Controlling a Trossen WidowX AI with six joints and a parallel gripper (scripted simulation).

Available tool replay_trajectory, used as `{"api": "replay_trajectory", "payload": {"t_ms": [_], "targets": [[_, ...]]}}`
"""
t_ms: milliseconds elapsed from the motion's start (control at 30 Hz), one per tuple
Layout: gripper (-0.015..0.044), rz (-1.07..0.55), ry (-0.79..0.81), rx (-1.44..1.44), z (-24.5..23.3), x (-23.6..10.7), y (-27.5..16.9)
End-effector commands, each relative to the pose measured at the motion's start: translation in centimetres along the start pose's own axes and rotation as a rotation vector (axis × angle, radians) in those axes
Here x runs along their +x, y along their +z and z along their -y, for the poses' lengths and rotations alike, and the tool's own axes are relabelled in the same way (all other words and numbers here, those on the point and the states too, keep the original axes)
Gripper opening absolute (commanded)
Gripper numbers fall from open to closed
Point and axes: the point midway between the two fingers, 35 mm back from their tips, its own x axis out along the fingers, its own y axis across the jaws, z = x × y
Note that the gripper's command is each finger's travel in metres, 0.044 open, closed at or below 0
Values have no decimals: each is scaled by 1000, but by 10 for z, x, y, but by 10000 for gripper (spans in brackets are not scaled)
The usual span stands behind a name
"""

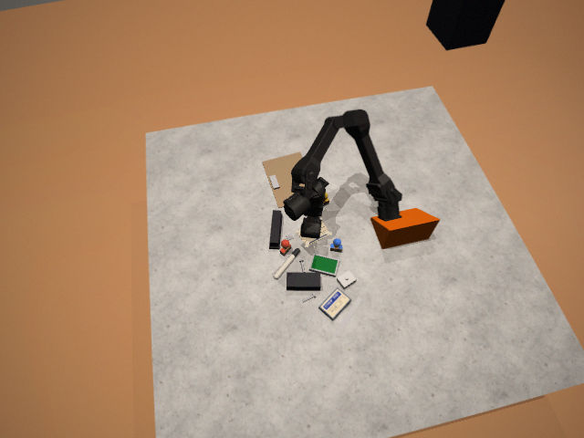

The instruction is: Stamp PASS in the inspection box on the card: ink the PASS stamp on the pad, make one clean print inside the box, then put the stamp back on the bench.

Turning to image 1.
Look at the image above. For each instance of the beige taped card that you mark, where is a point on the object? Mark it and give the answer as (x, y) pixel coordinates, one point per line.
(323, 233)

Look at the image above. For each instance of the red-handled rubber stamp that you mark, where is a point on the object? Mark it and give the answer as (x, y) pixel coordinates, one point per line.
(286, 246)

